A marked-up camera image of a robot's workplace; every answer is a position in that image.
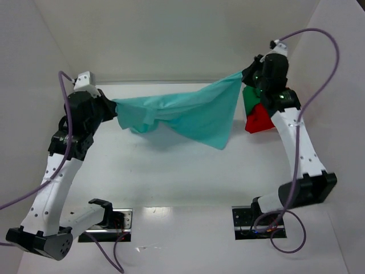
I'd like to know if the teal t shirt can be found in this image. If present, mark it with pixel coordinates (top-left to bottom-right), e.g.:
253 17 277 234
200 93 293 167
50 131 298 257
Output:
114 72 242 150

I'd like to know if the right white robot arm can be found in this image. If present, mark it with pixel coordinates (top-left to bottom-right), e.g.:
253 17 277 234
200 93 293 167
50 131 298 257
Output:
242 53 337 213

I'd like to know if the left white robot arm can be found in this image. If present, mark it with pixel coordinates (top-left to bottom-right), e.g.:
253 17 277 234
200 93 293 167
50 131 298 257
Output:
6 89 116 261

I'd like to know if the green t shirt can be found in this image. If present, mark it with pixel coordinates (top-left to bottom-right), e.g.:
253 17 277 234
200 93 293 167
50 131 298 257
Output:
242 86 260 116

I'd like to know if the red t shirt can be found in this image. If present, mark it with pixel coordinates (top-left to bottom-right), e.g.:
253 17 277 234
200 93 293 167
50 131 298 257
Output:
245 103 275 134

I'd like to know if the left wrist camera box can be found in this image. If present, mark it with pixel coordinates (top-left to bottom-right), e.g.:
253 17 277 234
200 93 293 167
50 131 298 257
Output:
74 71 98 95

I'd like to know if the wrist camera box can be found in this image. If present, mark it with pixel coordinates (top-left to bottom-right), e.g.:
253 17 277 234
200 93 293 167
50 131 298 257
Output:
74 71 98 95
269 39 288 57

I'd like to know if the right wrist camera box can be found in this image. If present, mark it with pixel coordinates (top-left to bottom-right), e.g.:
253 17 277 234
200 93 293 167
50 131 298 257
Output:
269 39 288 57

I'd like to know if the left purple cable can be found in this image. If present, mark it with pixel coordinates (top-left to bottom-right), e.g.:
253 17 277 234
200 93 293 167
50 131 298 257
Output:
0 71 126 273

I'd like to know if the purple cable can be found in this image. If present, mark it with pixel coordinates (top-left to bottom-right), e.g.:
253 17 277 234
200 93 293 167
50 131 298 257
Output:
253 28 340 254
0 71 126 273

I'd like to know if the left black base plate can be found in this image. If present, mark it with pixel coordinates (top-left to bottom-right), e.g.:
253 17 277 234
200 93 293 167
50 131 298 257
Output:
78 208 133 243

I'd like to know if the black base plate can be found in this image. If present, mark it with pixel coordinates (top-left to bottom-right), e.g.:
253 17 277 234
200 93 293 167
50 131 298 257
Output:
232 206 287 240
78 208 133 243

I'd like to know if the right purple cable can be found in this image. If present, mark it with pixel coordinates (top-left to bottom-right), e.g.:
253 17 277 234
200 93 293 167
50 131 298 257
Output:
253 28 340 254

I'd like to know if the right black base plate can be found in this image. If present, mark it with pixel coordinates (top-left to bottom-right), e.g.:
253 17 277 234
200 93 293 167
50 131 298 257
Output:
232 206 287 240

